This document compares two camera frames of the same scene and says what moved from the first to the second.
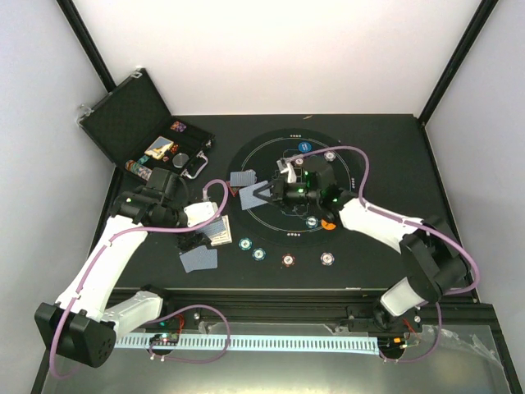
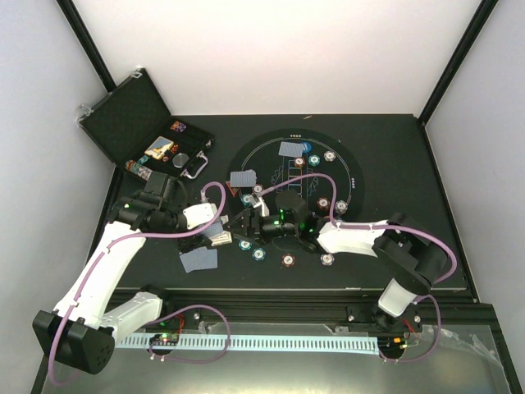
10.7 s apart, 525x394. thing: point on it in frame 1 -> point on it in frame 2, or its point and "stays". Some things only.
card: [201, 258] stays
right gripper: [279, 185] -> [248, 217]
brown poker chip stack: [288, 259] stays
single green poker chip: [245, 244] stays
